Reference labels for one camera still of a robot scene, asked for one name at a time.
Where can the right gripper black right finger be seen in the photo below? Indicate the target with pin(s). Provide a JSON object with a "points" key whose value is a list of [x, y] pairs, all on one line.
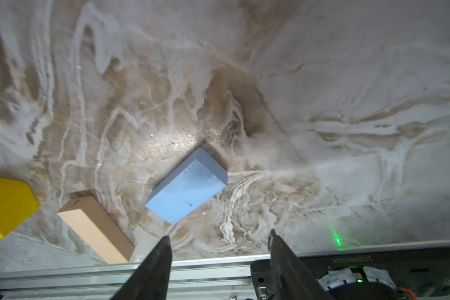
{"points": [[292, 280]]}

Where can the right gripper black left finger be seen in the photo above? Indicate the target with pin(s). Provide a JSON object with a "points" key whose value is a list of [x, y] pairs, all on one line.
{"points": [[151, 279]]}

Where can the blue long block bottom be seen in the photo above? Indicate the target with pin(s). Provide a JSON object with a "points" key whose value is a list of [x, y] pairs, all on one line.
{"points": [[196, 180]]}

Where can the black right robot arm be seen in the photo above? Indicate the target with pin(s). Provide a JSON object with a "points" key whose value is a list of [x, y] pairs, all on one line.
{"points": [[387, 275]]}

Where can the long natural wood block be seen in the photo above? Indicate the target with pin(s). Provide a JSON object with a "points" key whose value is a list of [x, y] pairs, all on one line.
{"points": [[90, 221]]}

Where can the yellow cube lower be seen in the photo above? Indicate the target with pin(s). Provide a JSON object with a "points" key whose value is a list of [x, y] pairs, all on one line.
{"points": [[17, 203]]}

